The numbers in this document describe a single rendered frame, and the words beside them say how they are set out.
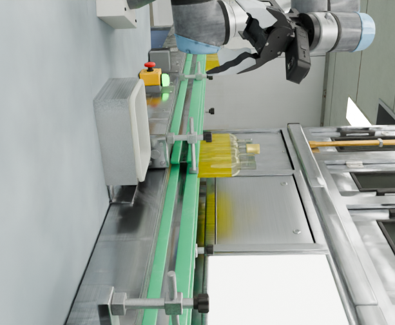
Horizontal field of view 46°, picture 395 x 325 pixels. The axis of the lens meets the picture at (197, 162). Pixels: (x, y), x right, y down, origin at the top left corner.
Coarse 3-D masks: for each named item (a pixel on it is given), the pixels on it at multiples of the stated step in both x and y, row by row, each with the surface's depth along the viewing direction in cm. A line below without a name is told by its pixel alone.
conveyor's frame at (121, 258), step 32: (160, 96) 161; (160, 128) 134; (160, 192) 120; (128, 224) 108; (96, 256) 97; (128, 256) 97; (96, 288) 89; (128, 288) 88; (96, 320) 81; (128, 320) 81
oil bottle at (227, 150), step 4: (200, 148) 151; (204, 148) 150; (208, 148) 150; (212, 148) 150; (216, 148) 150; (220, 148) 150; (224, 148) 150; (228, 148) 150; (232, 148) 150; (200, 152) 148; (204, 152) 148; (208, 152) 148; (212, 152) 148; (216, 152) 148; (220, 152) 147; (224, 152) 147; (228, 152) 147; (232, 152) 147; (236, 152) 148; (236, 156) 147
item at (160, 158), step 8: (152, 136) 129; (160, 136) 129; (152, 144) 129; (160, 144) 128; (152, 152) 129; (160, 152) 130; (168, 152) 132; (152, 160) 131; (160, 160) 131; (168, 160) 131
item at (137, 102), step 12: (132, 96) 105; (144, 96) 120; (132, 108) 104; (144, 108) 121; (132, 120) 105; (144, 120) 123; (132, 132) 108; (144, 132) 124; (144, 144) 126; (144, 156) 125; (144, 168) 119
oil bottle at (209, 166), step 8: (200, 160) 143; (208, 160) 143; (216, 160) 143; (224, 160) 142; (232, 160) 142; (200, 168) 143; (208, 168) 143; (216, 168) 143; (224, 168) 142; (232, 168) 142; (240, 168) 144; (200, 176) 144; (208, 176) 144; (216, 176) 144; (224, 176) 144; (232, 176) 144
